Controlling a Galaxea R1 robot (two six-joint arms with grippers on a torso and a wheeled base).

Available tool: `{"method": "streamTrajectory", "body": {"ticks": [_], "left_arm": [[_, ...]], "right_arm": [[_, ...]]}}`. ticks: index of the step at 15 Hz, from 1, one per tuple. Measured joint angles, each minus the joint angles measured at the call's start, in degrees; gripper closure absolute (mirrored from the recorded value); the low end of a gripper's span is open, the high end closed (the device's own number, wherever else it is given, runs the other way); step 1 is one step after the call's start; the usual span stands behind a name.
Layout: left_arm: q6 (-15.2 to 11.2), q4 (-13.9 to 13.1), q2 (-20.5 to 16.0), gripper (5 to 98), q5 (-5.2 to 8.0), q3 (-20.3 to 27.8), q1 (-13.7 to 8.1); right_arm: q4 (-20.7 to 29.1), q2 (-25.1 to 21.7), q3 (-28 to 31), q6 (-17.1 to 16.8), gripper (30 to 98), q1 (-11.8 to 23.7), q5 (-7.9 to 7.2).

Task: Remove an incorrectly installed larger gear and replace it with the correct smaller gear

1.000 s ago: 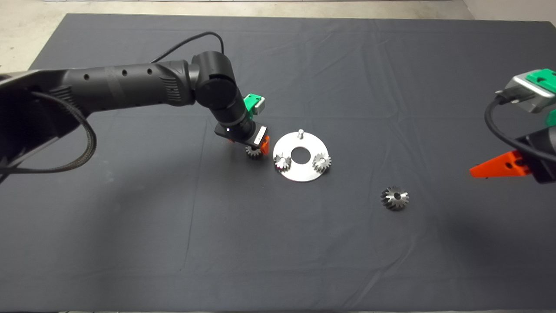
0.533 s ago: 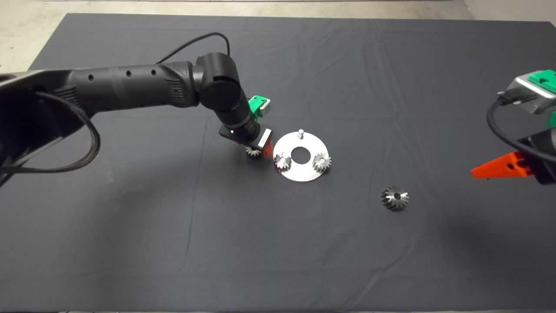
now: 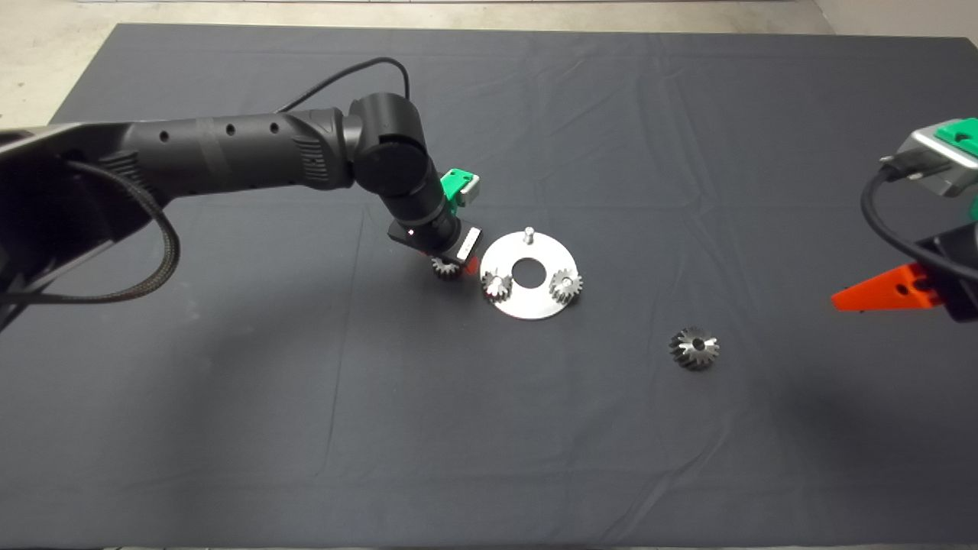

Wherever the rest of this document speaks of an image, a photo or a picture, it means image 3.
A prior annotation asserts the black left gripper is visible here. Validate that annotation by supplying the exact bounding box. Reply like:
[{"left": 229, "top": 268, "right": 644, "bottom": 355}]
[{"left": 387, "top": 217, "right": 484, "bottom": 276}]

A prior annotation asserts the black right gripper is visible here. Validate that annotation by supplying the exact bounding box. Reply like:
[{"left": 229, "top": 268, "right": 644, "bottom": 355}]
[{"left": 831, "top": 224, "right": 978, "bottom": 323}]

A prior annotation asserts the larger steel gear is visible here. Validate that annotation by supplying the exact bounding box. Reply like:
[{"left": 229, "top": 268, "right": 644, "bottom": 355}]
[{"left": 670, "top": 326, "right": 721, "bottom": 372}]

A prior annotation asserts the round metal plate with hole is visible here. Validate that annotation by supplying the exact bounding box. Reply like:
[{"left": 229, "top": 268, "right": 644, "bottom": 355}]
[{"left": 480, "top": 227, "right": 583, "bottom": 322}]

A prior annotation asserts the dark grey table cloth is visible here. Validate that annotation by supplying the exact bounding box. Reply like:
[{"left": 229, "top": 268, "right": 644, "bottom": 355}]
[{"left": 0, "top": 23, "right": 978, "bottom": 549}]

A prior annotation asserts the black braided left arm sleeve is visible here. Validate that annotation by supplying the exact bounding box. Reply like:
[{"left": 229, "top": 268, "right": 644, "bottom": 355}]
[{"left": 0, "top": 159, "right": 182, "bottom": 306}]

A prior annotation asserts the green left camera mount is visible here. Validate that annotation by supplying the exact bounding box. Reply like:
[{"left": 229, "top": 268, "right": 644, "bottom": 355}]
[{"left": 441, "top": 168, "right": 474, "bottom": 207}]

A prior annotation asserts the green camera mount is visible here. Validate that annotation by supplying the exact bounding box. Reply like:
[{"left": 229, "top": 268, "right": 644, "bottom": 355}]
[
  {"left": 441, "top": 168, "right": 474, "bottom": 207},
  {"left": 936, "top": 117, "right": 978, "bottom": 222}
]

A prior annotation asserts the black right camera cable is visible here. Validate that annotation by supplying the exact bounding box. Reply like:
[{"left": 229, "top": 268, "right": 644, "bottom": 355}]
[{"left": 860, "top": 153, "right": 978, "bottom": 282}]

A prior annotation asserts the black camera cable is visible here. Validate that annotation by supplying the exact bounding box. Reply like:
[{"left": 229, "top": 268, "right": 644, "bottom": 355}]
[
  {"left": 860, "top": 153, "right": 978, "bottom": 282},
  {"left": 277, "top": 57, "right": 411, "bottom": 114}
]

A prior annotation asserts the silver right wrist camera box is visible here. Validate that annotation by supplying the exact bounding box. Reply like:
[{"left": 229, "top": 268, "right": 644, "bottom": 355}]
[{"left": 879, "top": 126, "right": 978, "bottom": 198}]

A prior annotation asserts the green right camera mount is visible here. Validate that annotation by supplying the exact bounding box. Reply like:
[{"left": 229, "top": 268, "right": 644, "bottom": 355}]
[{"left": 936, "top": 117, "right": 978, "bottom": 222}]

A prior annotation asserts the black left camera cable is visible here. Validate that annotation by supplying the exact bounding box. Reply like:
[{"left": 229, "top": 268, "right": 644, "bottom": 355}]
[{"left": 277, "top": 57, "right": 411, "bottom": 114}]

